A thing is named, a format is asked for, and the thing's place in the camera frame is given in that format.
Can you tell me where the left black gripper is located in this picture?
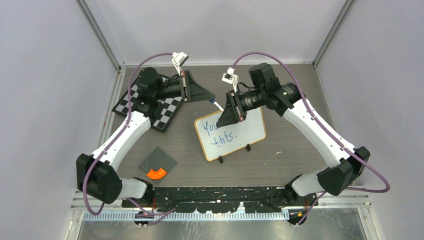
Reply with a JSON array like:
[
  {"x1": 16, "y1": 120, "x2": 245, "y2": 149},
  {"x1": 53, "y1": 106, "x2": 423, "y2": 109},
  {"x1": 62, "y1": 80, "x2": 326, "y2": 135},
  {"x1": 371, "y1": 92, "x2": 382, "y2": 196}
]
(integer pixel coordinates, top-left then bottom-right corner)
[{"x1": 155, "y1": 71, "x2": 216, "y2": 104}]

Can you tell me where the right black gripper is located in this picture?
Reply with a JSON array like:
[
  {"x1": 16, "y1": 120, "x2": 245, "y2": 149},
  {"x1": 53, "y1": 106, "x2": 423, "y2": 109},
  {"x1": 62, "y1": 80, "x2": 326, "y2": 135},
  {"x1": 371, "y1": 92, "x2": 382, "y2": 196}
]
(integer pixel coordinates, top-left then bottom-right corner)
[{"x1": 216, "y1": 87, "x2": 265, "y2": 128}]

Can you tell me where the blue capped whiteboard marker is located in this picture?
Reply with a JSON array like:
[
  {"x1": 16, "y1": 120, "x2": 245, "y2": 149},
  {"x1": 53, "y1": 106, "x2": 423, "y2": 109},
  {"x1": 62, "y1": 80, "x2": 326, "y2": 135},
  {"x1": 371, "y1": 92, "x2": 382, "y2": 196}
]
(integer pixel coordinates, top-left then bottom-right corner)
[{"x1": 215, "y1": 101, "x2": 224, "y2": 112}]

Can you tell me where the black white chessboard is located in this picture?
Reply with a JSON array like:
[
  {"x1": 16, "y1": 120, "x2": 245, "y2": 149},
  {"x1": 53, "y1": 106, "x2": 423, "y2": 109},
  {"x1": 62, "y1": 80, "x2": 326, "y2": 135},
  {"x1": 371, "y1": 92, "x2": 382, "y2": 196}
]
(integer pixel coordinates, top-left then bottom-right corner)
[{"x1": 112, "y1": 78, "x2": 184, "y2": 133}]

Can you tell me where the yellow framed whiteboard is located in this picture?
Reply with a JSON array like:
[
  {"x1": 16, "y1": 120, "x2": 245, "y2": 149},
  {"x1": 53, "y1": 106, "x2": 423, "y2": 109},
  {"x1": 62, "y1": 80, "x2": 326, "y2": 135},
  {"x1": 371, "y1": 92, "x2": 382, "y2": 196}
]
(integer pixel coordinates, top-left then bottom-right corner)
[{"x1": 194, "y1": 108, "x2": 267, "y2": 162}]

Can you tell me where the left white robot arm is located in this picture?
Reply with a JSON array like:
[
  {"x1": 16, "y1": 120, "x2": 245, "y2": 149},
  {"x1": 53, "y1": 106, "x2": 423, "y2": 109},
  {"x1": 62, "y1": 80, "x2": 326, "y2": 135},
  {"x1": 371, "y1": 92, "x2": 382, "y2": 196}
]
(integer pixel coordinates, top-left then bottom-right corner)
[{"x1": 76, "y1": 67, "x2": 216, "y2": 207}]

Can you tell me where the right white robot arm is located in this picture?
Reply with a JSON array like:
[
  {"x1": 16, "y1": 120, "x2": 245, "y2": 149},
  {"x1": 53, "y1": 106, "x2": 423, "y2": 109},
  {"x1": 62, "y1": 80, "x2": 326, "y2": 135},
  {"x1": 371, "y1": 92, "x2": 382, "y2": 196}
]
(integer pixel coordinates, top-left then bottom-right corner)
[{"x1": 216, "y1": 63, "x2": 370, "y2": 205}]

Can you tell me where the grey studded baseplate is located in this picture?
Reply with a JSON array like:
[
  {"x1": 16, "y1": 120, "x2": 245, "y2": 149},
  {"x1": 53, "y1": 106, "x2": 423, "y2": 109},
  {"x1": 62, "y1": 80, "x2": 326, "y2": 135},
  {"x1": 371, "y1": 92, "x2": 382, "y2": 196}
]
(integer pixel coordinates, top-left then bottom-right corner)
[{"x1": 138, "y1": 147, "x2": 178, "y2": 185}]

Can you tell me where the orange curved block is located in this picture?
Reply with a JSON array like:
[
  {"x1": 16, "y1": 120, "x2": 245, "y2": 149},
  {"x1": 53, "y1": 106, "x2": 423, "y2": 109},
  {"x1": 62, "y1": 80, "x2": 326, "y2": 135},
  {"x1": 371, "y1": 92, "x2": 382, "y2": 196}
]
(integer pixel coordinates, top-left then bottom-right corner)
[{"x1": 146, "y1": 167, "x2": 168, "y2": 181}]

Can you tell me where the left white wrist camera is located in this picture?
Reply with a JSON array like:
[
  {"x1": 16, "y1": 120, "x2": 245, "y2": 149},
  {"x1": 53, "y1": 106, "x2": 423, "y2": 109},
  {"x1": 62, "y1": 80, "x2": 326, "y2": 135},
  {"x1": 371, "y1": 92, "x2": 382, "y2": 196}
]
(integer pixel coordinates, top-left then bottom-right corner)
[{"x1": 171, "y1": 51, "x2": 189, "y2": 76}]

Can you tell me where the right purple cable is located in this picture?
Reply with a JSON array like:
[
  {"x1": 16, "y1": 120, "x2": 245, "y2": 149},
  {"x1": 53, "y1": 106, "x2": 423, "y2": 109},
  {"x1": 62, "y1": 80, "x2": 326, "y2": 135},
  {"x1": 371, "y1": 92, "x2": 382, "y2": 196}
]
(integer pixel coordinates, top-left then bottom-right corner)
[{"x1": 230, "y1": 51, "x2": 391, "y2": 227}]

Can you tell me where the purple cable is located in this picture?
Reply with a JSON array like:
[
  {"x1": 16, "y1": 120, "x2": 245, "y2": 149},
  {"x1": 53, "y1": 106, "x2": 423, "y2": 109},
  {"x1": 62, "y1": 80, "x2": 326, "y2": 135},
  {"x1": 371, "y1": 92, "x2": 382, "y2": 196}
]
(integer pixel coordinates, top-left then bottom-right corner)
[
  {"x1": 230, "y1": 51, "x2": 391, "y2": 227},
  {"x1": 82, "y1": 51, "x2": 178, "y2": 227}
]

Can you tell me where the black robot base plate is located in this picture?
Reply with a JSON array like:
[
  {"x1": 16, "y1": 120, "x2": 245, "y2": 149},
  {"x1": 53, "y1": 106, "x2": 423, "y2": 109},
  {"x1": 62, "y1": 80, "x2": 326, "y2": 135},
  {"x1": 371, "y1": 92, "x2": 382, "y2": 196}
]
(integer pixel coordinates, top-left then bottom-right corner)
[{"x1": 122, "y1": 186, "x2": 317, "y2": 214}]

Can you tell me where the white slotted cable duct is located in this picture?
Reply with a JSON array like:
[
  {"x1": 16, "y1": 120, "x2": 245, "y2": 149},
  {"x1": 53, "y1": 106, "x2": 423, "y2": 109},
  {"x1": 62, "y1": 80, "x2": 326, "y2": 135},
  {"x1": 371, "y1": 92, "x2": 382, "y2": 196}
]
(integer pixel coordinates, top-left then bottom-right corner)
[{"x1": 82, "y1": 209, "x2": 290, "y2": 222}]

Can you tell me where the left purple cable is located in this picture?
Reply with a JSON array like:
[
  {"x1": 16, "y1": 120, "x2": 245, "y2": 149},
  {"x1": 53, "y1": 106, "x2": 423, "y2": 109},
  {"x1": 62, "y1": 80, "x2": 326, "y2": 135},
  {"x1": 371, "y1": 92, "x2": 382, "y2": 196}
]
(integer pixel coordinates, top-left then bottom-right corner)
[{"x1": 82, "y1": 51, "x2": 178, "y2": 227}]

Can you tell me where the aluminium frame rail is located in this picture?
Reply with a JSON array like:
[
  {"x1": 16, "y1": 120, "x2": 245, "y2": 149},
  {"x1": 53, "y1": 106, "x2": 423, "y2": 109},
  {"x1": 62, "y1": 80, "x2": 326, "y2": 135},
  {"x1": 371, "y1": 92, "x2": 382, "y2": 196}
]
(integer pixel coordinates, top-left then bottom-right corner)
[{"x1": 69, "y1": 67, "x2": 127, "y2": 212}]

